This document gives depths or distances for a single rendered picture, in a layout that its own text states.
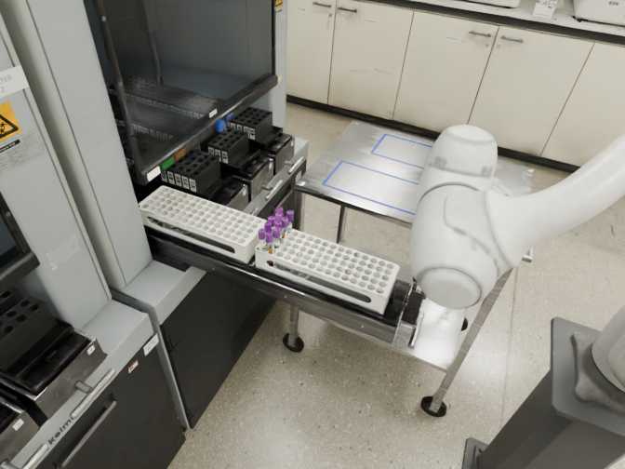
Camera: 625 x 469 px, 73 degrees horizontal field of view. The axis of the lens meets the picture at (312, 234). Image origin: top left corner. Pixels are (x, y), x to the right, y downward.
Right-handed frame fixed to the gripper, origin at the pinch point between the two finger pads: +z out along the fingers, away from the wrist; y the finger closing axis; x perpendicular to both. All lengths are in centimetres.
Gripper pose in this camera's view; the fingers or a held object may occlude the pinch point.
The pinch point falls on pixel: (411, 310)
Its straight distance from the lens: 93.2
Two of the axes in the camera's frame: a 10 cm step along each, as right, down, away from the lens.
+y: -4.0, 5.9, -7.0
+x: 9.2, 3.0, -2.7
